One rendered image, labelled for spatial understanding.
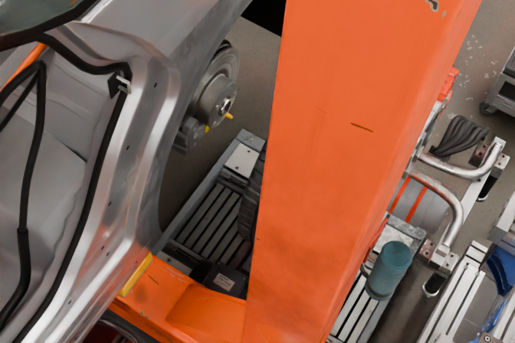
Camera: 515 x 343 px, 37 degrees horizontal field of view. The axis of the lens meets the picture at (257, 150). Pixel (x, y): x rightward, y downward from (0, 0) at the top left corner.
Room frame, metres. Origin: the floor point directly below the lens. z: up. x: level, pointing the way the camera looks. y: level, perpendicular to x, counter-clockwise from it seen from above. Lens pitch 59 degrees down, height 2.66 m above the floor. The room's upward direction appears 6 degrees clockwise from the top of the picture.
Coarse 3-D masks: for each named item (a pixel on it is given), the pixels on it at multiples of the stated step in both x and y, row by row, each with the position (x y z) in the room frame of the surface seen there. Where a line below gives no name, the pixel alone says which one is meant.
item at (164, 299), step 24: (168, 264) 0.79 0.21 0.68; (144, 288) 0.71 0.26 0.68; (168, 288) 0.72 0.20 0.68; (192, 288) 0.72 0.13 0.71; (120, 312) 0.68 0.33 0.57; (144, 312) 0.65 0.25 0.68; (168, 312) 0.65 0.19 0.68; (192, 312) 0.64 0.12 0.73; (216, 312) 0.64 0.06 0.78; (240, 312) 0.63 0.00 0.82; (168, 336) 0.60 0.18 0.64; (192, 336) 0.59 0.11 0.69; (216, 336) 0.56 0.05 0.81; (240, 336) 0.56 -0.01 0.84
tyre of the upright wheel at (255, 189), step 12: (264, 144) 0.96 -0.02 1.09; (264, 156) 0.93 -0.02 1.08; (252, 180) 0.90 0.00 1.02; (252, 192) 0.88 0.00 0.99; (240, 204) 0.88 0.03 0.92; (252, 204) 0.86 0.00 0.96; (240, 216) 0.86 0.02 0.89; (252, 216) 0.85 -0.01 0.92; (240, 228) 0.85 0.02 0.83; (252, 228) 0.84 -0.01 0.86; (252, 240) 0.85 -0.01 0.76
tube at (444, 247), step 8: (408, 168) 0.98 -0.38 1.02; (408, 176) 0.97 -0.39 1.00; (416, 176) 0.97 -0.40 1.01; (424, 176) 0.97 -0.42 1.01; (424, 184) 0.95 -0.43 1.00; (432, 184) 0.95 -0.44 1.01; (440, 184) 0.95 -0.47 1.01; (440, 192) 0.93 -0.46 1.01; (448, 192) 0.93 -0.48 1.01; (448, 200) 0.91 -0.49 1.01; (456, 200) 0.91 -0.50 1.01; (456, 208) 0.89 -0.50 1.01; (456, 216) 0.87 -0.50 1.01; (456, 224) 0.84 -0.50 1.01; (448, 232) 0.82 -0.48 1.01; (456, 232) 0.82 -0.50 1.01; (448, 240) 0.80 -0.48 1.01; (440, 248) 0.78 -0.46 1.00; (448, 248) 0.78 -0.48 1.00
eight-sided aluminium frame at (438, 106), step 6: (438, 102) 1.14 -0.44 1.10; (444, 102) 1.22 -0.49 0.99; (438, 108) 1.11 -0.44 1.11; (432, 114) 1.08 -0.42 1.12; (438, 114) 1.22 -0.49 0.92; (432, 120) 1.08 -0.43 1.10; (426, 126) 1.05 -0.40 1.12; (432, 126) 1.22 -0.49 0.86; (426, 132) 1.23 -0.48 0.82; (420, 138) 1.02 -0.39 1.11; (426, 138) 1.23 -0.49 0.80; (426, 144) 1.24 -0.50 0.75; (384, 216) 1.05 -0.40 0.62; (378, 228) 1.00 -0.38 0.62
